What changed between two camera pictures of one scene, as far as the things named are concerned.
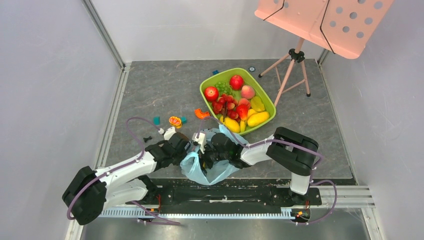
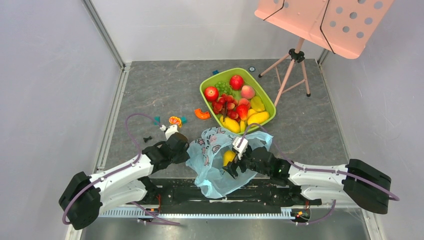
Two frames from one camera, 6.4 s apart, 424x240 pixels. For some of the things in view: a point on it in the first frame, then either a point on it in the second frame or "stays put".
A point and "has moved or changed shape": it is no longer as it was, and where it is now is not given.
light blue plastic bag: x=191 y=165 has moved or changed shape
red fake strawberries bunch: x=225 y=105 stays put
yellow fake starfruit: x=257 y=104 stays put
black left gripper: x=179 y=161 stays put
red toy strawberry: x=242 y=110 stays put
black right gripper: x=209 y=157 -> x=240 y=164
